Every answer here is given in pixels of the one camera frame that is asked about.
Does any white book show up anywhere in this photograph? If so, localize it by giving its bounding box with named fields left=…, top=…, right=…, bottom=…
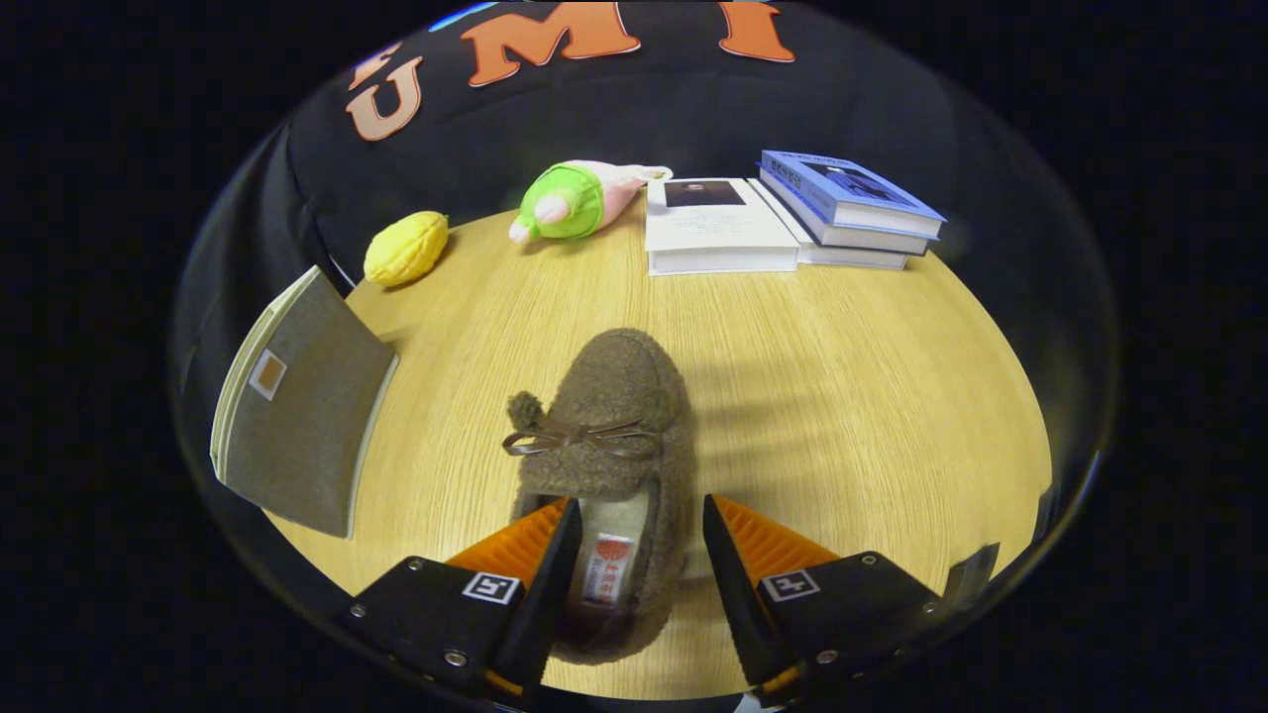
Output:
left=643, top=176, right=802, bottom=277

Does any green and pink plush toy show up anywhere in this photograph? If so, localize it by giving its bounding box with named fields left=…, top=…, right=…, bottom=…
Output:
left=507, top=158, right=676, bottom=245

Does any brown fuzzy shoe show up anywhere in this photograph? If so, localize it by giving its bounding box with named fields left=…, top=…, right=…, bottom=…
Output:
left=501, top=327, right=698, bottom=667

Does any yellow plush toy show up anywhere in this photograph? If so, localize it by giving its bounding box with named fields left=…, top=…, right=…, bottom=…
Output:
left=363, top=209, right=451, bottom=290

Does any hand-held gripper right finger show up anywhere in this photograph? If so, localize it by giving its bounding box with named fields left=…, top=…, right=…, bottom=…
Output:
left=700, top=492, right=944, bottom=707

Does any grey book under blue book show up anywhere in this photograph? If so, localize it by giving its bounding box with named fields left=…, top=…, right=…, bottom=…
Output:
left=749, top=178, right=911, bottom=271

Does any black backdrop cloth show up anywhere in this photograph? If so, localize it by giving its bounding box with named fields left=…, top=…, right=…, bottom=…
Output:
left=170, top=0, right=1115, bottom=556

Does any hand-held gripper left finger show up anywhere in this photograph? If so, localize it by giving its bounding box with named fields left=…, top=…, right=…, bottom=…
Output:
left=335, top=496, right=584, bottom=705

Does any grey fabric storage box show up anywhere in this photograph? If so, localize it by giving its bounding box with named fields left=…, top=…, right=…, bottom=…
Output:
left=209, top=263, right=400, bottom=541

